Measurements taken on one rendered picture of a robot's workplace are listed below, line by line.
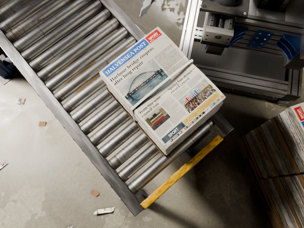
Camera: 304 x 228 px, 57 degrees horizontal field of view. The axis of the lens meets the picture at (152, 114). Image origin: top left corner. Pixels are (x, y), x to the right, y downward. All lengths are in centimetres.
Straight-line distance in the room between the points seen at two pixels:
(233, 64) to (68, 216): 151
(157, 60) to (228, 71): 100
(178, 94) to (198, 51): 104
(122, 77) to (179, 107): 23
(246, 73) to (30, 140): 156
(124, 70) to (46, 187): 126
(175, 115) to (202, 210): 113
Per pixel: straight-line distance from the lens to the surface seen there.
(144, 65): 104
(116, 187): 118
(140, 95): 100
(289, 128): 140
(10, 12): 160
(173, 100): 99
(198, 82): 102
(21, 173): 216
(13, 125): 224
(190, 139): 120
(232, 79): 196
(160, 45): 107
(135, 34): 137
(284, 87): 206
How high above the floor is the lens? 197
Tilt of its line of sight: 75 degrees down
